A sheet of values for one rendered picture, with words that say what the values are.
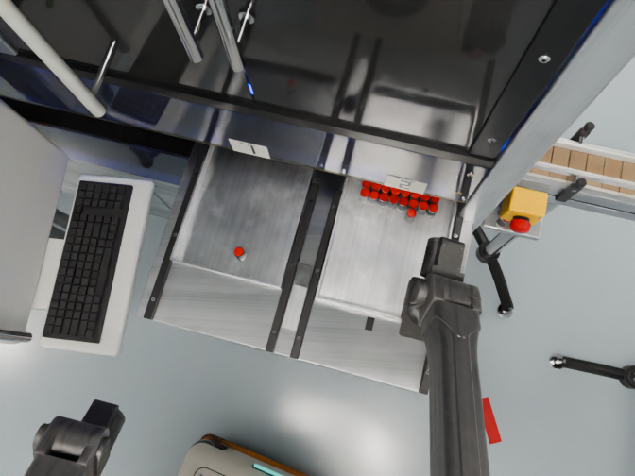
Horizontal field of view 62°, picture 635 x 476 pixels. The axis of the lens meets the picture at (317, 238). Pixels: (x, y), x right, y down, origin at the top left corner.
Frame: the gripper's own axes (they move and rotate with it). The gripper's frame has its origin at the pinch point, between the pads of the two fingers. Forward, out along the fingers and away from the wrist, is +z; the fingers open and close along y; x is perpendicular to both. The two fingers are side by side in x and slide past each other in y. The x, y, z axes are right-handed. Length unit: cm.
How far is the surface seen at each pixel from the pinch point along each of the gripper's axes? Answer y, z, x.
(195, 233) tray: 8, 20, 52
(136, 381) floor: -38, 107, 87
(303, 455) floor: -47, 107, 18
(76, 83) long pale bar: 21, -20, 65
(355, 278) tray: 7.2, 20.5, 12.9
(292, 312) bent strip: -3.7, 20.2, 24.8
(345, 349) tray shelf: -8.8, 20.3, 11.3
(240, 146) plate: 27, 7, 43
